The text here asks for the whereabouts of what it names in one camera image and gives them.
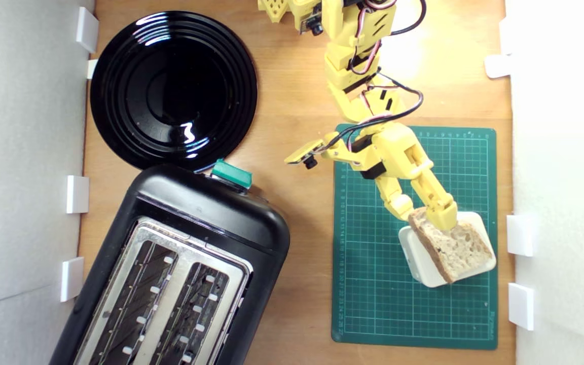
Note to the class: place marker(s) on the white wall clip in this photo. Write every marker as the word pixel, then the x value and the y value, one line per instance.
pixel 72 279
pixel 497 66
pixel 87 29
pixel 92 68
pixel 77 194
pixel 521 305
pixel 505 35
pixel 519 234

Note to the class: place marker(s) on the white block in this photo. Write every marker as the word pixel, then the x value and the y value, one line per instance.
pixel 418 263

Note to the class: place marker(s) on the green cutting mat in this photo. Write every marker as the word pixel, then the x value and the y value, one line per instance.
pixel 373 279

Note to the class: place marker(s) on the yellow wrist camera box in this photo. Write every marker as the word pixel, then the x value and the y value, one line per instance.
pixel 302 152

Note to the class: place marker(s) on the black plate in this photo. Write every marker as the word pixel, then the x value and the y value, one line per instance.
pixel 170 91

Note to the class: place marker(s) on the black two-slot toaster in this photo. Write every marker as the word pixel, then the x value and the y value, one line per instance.
pixel 211 213

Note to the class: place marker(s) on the brown bread slice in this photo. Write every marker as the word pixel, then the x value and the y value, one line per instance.
pixel 459 253

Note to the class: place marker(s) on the green toaster lever knob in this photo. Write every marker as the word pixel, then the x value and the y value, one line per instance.
pixel 231 173

